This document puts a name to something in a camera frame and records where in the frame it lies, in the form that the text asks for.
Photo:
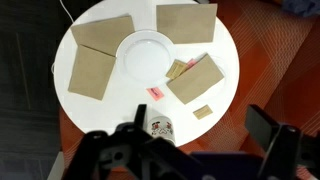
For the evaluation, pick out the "blue crumpled cloth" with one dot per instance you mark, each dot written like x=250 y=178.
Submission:
x=303 y=6

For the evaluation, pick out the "white mug with cartoon print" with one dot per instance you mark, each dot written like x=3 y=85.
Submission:
x=161 y=128

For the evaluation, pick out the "plain pink packet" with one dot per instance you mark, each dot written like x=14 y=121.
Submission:
x=191 y=62

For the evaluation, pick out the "white round plate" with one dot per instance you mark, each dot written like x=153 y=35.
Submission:
x=145 y=58

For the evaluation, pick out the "small brown paper packet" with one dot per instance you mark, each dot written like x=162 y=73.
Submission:
x=202 y=112
x=176 y=69

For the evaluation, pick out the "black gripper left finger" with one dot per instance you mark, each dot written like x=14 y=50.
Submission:
x=133 y=153

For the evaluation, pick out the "orange patterned sofa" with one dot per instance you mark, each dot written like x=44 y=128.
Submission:
x=266 y=50

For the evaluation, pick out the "pink packet with dark print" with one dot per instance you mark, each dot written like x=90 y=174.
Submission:
x=155 y=93

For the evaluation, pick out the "brown paper napkin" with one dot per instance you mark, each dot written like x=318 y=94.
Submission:
x=90 y=71
x=103 y=33
x=196 y=80
x=186 y=23

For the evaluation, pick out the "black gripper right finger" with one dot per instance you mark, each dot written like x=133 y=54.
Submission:
x=263 y=126

